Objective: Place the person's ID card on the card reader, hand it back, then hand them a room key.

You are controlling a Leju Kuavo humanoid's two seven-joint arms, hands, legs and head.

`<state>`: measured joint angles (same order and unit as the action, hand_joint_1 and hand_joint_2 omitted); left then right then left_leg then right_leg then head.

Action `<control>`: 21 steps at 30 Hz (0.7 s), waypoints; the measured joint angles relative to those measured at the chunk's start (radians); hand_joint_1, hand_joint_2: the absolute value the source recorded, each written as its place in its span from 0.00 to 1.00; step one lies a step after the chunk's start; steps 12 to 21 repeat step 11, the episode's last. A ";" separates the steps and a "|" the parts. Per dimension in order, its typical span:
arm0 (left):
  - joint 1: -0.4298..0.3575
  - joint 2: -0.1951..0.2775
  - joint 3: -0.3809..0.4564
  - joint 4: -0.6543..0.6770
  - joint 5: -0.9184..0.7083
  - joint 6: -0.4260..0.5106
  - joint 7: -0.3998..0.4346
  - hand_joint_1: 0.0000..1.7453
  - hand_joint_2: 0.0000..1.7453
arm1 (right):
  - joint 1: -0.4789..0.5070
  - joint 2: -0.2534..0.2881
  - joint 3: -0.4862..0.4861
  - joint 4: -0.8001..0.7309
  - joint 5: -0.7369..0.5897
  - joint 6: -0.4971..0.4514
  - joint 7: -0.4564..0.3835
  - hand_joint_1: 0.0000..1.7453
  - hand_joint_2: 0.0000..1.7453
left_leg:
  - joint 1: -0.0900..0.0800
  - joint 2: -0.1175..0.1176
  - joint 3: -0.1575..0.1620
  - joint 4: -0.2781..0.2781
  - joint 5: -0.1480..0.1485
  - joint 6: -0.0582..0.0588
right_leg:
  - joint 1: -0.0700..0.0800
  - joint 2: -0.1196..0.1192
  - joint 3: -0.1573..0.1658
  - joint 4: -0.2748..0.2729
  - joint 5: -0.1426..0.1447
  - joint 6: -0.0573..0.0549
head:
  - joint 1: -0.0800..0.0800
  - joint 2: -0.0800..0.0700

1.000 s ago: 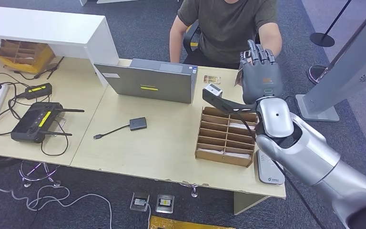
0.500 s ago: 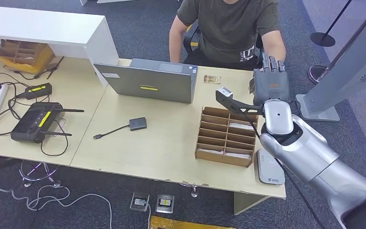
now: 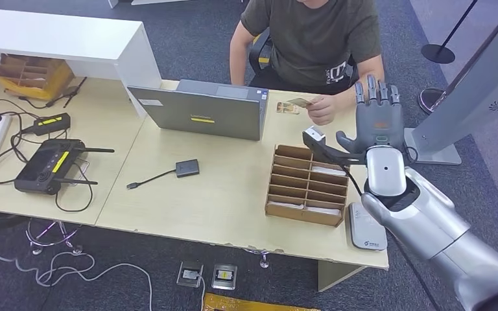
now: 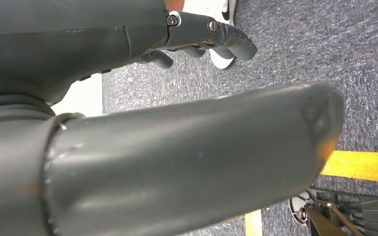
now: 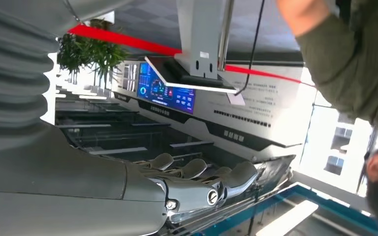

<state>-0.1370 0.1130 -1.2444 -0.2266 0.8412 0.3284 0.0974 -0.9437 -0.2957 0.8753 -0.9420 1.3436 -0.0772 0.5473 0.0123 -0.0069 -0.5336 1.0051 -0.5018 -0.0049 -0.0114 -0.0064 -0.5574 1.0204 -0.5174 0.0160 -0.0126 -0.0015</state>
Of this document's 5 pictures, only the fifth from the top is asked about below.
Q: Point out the person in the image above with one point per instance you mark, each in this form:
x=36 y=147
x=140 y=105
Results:
x=355 y=65

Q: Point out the blue dashboard display screen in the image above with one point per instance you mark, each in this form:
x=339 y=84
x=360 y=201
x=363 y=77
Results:
x=176 y=97

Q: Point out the grey kiosk stand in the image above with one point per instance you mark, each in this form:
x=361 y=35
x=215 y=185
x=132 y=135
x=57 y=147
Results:
x=198 y=32

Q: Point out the green potted plant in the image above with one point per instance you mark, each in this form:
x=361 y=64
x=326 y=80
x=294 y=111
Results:
x=91 y=53

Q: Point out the chrome stanchion post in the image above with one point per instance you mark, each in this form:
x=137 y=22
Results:
x=225 y=32

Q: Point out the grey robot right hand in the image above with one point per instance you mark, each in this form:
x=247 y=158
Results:
x=62 y=195

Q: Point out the red stanchion belt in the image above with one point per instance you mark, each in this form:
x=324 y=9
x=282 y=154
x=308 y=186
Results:
x=127 y=39

